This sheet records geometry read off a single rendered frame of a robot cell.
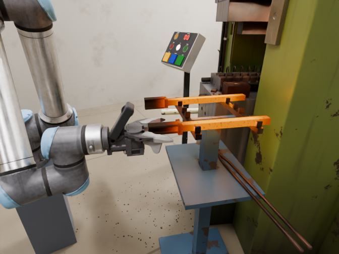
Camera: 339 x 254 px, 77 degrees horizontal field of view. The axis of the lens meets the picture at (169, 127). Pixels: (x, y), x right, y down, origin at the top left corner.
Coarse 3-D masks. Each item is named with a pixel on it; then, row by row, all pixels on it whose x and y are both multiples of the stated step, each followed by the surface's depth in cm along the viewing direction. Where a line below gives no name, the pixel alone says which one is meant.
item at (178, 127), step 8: (176, 120) 68; (200, 120) 69; (208, 120) 69; (216, 120) 69; (224, 120) 69; (232, 120) 69; (240, 120) 69; (248, 120) 69; (256, 120) 70; (264, 120) 70; (152, 128) 64; (160, 128) 66; (168, 128) 66; (176, 128) 67; (184, 128) 66; (192, 128) 67; (208, 128) 68; (216, 128) 68; (224, 128) 69
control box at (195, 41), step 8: (176, 32) 175; (184, 32) 166; (192, 32) 158; (176, 40) 172; (184, 40) 163; (192, 40) 155; (200, 40) 154; (168, 48) 177; (176, 48) 168; (192, 48) 154; (200, 48) 157; (192, 56) 156; (168, 64) 171; (184, 64) 155; (192, 64) 159
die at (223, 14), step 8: (232, 0) 100; (240, 0) 100; (248, 0) 101; (256, 0) 101; (264, 0) 101; (224, 8) 106; (232, 8) 101; (240, 8) 102; (248, 8) 102; (256, 8) 102; (264, 8) 103; (216, 16) 119; (224, 16) 107; (232, 16) 103; (240, 16) 103; (248, 16) 104; (256, 16) 104; (264, 16) 104
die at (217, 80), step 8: (232, 72) 131; (240, 72) 126; (248, 72) 126; (216, 80) 124; (224, 80) 117; (232, 80) 117; (240, 80) 118; (248, 80) 118; (256, 80) 119; (216, 88) 124; (256, 88) 121
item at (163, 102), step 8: (200, 96) 91; (208, 96) 91; (216, 96) 91; (224, 96) 91; (232, 96) 92; (240, 96) 92; (152, 104) 87; (160, 104) 87; (168, 104) 87; (176, 104) 88; (184, 104) 89
